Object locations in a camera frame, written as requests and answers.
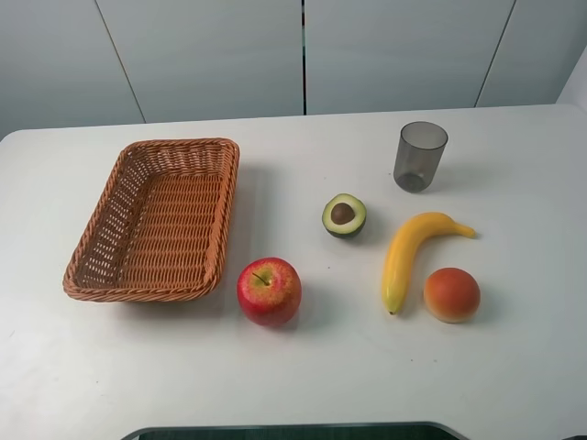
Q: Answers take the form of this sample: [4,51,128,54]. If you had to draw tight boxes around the yellow banana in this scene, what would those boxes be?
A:
[382,212,476,315]

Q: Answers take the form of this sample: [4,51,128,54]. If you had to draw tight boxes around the halved avocado with pit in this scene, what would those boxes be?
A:
[322,193,367,238]

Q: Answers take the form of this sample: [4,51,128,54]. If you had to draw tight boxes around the brown wicker basket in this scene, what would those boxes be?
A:
[62,137,239,303]

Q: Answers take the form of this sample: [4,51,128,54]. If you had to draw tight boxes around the grey translucent plastic cup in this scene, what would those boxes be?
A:
[393,121,449,193]

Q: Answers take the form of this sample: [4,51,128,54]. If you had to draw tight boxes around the red apple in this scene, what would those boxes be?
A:
[237,258,302,327]

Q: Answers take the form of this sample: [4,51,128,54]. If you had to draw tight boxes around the orange peach fruit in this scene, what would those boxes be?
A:
[423,268,481,324]

